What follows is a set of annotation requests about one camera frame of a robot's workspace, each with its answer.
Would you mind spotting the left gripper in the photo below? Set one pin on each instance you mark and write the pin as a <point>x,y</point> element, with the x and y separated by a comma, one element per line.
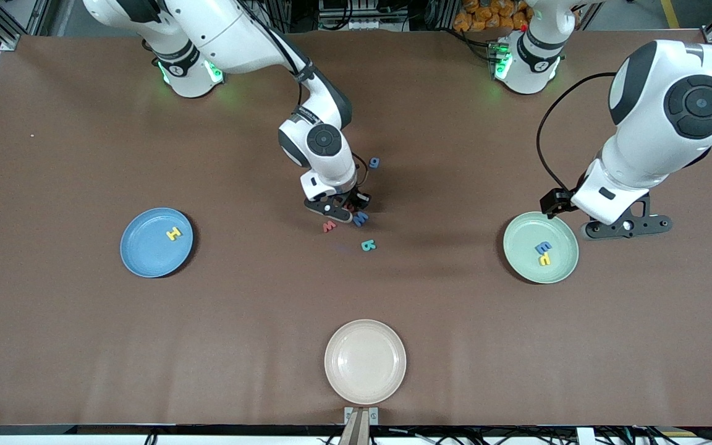
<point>555,201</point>

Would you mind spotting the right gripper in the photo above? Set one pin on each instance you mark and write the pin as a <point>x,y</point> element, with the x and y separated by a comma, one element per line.
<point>355,199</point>

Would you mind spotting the blue foam letter W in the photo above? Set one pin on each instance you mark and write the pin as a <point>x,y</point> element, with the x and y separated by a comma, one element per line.
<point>361,219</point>

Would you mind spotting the red foam letter w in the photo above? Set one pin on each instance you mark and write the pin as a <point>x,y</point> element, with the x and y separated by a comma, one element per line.
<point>329,227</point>

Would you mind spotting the teal foam letter R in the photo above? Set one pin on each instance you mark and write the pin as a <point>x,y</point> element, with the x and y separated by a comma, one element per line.
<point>365,246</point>

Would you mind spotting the blue foam letter m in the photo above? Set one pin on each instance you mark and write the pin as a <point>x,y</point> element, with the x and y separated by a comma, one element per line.
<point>543,248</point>

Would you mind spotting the yellow foam letter h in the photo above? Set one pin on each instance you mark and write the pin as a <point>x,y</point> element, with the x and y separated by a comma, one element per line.
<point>173,233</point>
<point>544,260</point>

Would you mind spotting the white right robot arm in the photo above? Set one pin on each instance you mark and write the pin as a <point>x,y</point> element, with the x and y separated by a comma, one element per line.
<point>226,31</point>

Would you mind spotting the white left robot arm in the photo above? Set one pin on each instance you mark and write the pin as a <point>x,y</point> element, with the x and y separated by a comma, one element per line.
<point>646,154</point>

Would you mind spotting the green plate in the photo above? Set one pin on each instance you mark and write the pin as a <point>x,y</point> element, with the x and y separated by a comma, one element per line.
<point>560,266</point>

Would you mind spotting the beige plate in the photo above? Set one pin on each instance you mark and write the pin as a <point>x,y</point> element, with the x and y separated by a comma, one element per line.
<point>365,361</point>

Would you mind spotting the blue plate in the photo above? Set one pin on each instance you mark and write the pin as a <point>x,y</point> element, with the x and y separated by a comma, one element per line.
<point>146,253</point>

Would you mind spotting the brown table mat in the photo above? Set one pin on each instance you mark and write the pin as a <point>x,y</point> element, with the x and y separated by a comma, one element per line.
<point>269,309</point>

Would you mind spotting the orange bag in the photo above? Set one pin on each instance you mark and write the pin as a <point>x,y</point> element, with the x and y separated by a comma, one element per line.
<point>486,15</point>

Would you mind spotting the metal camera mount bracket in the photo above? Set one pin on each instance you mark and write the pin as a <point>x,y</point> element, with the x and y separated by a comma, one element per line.
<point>361,426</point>

